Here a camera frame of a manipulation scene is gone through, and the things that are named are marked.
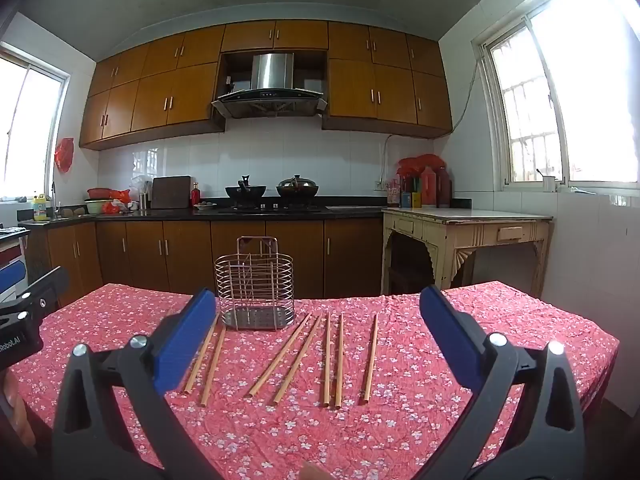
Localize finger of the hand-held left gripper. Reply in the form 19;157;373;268
0;260;27;297
12;266;69;323

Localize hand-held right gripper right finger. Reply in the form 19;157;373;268
419;285;586;480

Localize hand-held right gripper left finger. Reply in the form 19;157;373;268
51;287;221;480

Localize metal wire chopstick holder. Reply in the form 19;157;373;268
215;236;296;331

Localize wooden lower kitchen cabinets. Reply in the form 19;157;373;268
25;217;386;306

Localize cream wooden side table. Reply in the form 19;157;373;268
381;206;554;297

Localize red floral tablecloth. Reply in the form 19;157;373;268
10;280;621;480

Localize red plastic bag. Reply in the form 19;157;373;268
102;190;132;213

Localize large dark red bottle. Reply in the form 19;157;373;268
436;166;453;209

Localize black gas stove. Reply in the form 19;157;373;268
231;202;323;213

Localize black kitchen countertop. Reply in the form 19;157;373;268
20;196;386;230

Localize red bags behind bottles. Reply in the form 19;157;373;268
398;154;446;176

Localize wok with domed lid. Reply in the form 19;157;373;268
276;175;319;198

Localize large barred window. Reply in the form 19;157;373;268
472;10;640;191

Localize steel range hood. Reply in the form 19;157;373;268
211;52;328;120

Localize red hanging wall bag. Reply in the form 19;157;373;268
54;137;75;173

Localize black wok with handle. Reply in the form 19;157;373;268
225;175;268;205

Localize wooden upper wall cabinets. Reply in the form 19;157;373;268
79;20;454;151

